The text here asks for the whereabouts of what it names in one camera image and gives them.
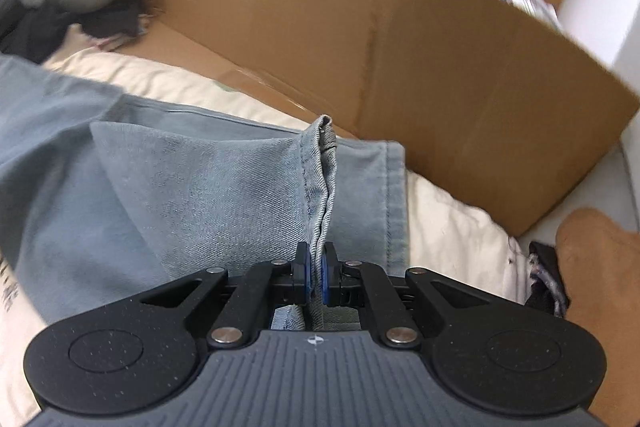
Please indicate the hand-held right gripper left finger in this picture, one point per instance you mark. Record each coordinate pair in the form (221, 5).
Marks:
(303, 277)

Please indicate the black garment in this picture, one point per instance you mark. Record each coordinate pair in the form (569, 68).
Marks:
(110, 17)

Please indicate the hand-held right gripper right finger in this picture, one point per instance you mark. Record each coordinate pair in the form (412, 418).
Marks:
(326, 277)

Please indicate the cream bear printed blanket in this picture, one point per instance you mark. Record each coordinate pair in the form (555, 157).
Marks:
(450, 232)

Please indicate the long low cardboard sheet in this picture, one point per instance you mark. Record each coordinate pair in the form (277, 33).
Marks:
(400, 57)

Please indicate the brown folded towel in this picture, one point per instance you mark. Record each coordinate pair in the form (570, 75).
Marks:
(600, 282)

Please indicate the light blue denim pants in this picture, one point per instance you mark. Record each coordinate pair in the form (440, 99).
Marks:
(175, 197)

